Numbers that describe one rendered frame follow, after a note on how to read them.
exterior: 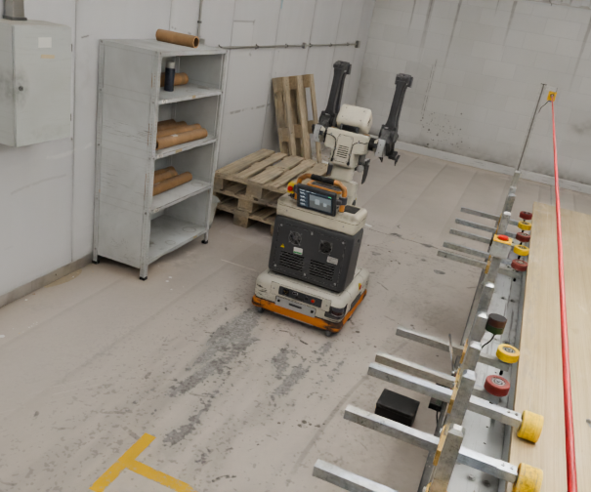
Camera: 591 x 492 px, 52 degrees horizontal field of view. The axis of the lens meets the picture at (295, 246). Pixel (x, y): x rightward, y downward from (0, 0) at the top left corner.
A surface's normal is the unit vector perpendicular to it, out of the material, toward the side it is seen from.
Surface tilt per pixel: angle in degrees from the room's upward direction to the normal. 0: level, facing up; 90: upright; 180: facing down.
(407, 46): 90
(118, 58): 90
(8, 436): 0
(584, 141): 90
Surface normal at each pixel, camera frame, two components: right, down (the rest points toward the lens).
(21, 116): 0.91, 0.28
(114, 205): -0.37, 0.30
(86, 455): 0.15, -0.91
